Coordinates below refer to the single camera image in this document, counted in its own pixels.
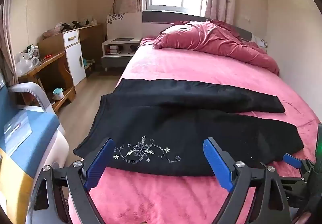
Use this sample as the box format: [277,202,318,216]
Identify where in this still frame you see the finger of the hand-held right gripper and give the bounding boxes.
[282,153,315,177]

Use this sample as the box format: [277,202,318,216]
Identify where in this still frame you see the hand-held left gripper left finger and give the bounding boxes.
[26,138,116,224]

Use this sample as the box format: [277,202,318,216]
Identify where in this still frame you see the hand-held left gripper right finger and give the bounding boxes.
[203,138,292,224]

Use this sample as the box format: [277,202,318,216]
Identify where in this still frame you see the black embroidered pants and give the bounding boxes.
[73,78,305,177]

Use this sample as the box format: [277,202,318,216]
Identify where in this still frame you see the blue and grey armchair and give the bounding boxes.
[0,68,69,224]

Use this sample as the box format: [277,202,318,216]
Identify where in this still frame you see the teal cup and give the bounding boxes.
[52,87,64,101]

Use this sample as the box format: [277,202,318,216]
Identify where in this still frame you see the clear plastic folder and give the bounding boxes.
[4,111,33,156]

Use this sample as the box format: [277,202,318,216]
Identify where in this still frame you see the pink bed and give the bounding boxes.
[68,36,322,224]

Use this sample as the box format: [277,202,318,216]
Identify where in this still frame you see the wooden cabinet with white door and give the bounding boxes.
[38,23,105,86]

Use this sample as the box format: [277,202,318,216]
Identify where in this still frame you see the wooden desk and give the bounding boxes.
[18,50,77,114]

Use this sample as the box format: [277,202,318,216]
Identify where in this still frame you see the white nightstand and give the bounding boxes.
[101,37,141,72]

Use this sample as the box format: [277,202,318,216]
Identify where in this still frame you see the clear plastic bag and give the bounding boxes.
[15,53,41,76]

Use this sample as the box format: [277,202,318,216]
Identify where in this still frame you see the dark pink comforter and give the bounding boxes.
[152,20,281,76]

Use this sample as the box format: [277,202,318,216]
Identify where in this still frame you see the pink plastic bag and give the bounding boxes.
[43,23,63,38]

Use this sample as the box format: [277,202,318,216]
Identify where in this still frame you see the white and grey headboard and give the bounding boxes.
[106,11,268,49]

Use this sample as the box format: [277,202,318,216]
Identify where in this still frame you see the plaid pink curtain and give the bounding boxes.
[0,0,18,86]

